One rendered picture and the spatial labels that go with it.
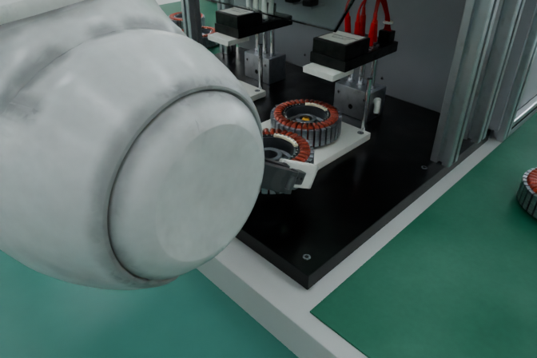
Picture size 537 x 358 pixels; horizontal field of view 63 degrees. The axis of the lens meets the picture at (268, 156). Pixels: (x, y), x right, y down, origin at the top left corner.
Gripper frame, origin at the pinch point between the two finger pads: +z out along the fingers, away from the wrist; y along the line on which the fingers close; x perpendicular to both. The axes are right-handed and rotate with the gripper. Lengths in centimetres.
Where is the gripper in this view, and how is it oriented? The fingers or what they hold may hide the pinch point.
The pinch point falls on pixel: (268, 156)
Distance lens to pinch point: 55.1
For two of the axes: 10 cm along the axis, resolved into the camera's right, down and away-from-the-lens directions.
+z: 6.2, 1.0, 7.8
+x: 3.5, -9.2, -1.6
